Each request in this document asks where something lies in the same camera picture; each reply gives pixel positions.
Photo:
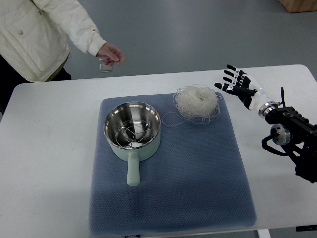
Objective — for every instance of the white jacket sleeve forearm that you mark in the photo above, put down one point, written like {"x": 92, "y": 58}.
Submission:
{"x": 73, "y": 19}

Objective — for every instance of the blue grey textured mat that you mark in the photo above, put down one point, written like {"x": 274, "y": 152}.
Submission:
{"x": 195, "y": 180}

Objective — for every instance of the white vermicelli nest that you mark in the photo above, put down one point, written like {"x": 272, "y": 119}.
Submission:
{"x": 197, "y": 104}

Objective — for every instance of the person's bare hand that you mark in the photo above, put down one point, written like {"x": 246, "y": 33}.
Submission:
{"x": 111, "y": 54}

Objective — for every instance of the black trousers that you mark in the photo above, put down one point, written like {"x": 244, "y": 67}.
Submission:
{"x": 10, "y": 78}

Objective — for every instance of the black bracket under table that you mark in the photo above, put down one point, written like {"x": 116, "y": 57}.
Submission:
{"x": 306, "y": 228}

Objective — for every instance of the lower metal floor plate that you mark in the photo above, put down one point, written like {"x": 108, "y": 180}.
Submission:
{"x": 105, "y": 68}

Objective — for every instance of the mint green steel pot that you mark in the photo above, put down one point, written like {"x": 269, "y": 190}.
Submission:
{"x": 128, "y": 114}

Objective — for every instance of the wooden box corner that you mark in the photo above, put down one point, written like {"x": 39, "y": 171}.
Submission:
{"x": 297, "y": 6}

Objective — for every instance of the wire steaming rack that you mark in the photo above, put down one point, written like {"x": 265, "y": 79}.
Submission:
{"x": 132, "y": 136}

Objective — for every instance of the white quilted jacket torso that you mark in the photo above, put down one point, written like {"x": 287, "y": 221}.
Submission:
{"x": 30, "y": 42}

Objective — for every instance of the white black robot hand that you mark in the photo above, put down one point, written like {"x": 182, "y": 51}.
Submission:
{"x": 247, "y": 89}

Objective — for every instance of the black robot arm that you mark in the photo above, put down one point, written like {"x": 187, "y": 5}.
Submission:
{"x": 291, "y": 135}

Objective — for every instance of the white table leg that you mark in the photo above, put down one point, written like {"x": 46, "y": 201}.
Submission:
{"x": 263, "y": 233}

